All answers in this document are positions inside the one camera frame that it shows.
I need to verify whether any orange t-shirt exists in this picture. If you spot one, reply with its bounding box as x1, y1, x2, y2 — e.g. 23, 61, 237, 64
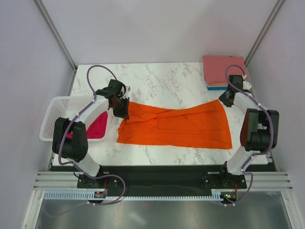
117, 100, 233, 150

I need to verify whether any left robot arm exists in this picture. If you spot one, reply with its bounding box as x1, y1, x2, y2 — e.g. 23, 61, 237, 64
52, 79, 130, 187

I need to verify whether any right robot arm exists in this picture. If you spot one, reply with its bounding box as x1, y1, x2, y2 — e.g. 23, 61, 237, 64
218, 75, 280, 188

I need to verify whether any folded peach t-shirt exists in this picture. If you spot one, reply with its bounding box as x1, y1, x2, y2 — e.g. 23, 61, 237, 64
207, 83, 228, 88

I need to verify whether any folded pink t-shirt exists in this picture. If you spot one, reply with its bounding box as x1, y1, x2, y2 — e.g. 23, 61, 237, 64
203, 55, 246, 84

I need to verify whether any magenta t-shirt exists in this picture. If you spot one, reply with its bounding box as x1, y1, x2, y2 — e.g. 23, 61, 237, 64
64, 111, 109, 141

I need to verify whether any white plastic basket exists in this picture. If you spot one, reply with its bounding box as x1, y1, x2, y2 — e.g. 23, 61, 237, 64
39, 95, 112, 142

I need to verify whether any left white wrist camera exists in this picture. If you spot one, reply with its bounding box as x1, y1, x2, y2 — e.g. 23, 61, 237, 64
122, 86, 131, 98

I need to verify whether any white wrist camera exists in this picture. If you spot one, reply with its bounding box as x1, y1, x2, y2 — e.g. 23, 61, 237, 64
122, 86, 131, 98
242, 75, 252, 91

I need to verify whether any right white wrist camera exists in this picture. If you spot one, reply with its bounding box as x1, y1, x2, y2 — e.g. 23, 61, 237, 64
242, 75, 252, 91

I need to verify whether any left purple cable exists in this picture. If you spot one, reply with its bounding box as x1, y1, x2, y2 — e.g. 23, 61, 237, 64
58, 64, 126, 206

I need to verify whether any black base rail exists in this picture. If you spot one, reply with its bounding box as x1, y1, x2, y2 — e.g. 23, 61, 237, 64
77, 165, 247, 196

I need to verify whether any right aluminium frame post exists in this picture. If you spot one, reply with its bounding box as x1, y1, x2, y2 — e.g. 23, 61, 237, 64
244, 0, 286, 67

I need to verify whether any aluminium frame post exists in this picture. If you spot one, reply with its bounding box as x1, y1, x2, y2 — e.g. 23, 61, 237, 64
33, 0, 77, 72
244, 0, 286, 67

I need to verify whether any white slotted cable duct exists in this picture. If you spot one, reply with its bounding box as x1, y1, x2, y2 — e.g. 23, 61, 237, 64
43, 190, 231, 201

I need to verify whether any left aluminium frame post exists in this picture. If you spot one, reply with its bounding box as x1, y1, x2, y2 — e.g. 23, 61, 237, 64
33, 0, 77, 72

